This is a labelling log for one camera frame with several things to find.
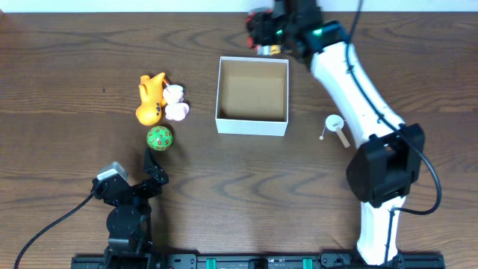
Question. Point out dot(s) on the green number ball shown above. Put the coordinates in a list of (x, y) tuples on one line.
[(159, 138)]

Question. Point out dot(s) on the orange duck toy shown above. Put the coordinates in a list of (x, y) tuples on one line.
[(151, 95)]

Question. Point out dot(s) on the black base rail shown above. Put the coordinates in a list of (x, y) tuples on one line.
[(191, 261)]

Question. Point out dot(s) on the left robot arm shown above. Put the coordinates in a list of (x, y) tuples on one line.
[(129, 222)]

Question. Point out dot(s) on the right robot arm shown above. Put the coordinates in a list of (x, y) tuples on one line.
[(389, 151)]

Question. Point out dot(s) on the pink pig toy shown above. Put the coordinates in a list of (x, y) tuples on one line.
[(176, 108)]

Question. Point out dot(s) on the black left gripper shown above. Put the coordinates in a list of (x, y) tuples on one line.
[(134, 190)]

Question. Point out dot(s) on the white cardboard box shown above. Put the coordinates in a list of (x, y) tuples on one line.
[(252, 96)]

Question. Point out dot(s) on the red toy fire truck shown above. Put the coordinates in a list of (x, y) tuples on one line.
[(267, 49)]

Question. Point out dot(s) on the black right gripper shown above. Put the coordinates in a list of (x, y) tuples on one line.
[(273, 13)]

